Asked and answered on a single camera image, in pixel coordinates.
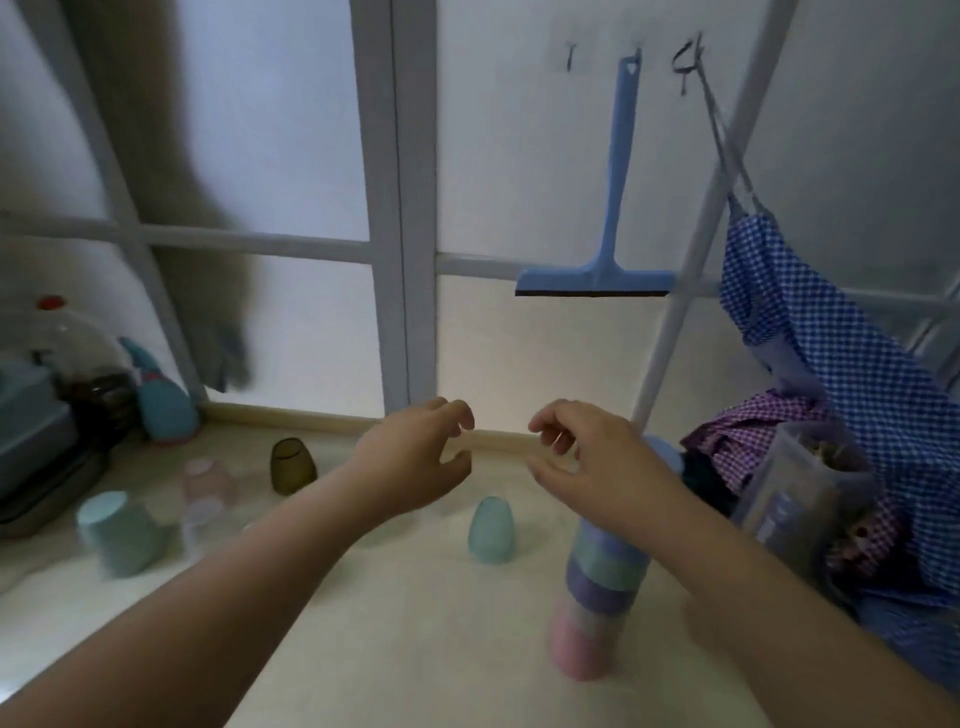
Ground white window frame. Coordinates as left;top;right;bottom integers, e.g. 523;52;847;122
0;0;960;440

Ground purple plastic cup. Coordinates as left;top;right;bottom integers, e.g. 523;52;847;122
564;558;640;618

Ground purple checkered cloth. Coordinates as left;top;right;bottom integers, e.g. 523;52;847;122
679;393;912;579

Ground pink plastic cup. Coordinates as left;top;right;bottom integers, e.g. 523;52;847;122
549;598;625;682

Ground light blue plastic cup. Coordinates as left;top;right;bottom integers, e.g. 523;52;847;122
643;435;685;481

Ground clear plastic container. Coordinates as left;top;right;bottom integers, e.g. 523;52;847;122
731;421;879;582

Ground teal pin-shaped bottle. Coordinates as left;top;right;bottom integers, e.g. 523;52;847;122
118;336;202;445

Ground clear pink cup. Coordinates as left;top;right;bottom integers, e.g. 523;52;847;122
180;457;240;560

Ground person's left hand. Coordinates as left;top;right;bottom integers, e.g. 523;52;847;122
351;397;476;523

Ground grey storage box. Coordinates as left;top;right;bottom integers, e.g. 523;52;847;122
0;354;112;540

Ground blue window squeegee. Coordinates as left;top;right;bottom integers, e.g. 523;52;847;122
514;49;676;298

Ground plastic bottle with red cap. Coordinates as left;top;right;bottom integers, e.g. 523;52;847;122
28;295;142;451

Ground light teal plastic cup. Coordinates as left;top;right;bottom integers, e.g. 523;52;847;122
76;491;172;579

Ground person's left forearm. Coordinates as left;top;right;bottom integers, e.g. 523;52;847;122
0;450;399;728

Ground person's right forearm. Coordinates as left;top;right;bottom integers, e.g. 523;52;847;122
622;480;960;728

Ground green plastic cup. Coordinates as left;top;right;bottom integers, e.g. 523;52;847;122
568;536;651;585

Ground blue checkered apron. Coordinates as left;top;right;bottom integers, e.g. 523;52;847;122
693;63;960;687

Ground olive transparent cup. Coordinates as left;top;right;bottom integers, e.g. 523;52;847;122
270;438;318;496

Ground person's right hand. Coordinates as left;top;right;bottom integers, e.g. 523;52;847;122
525;399;682;540

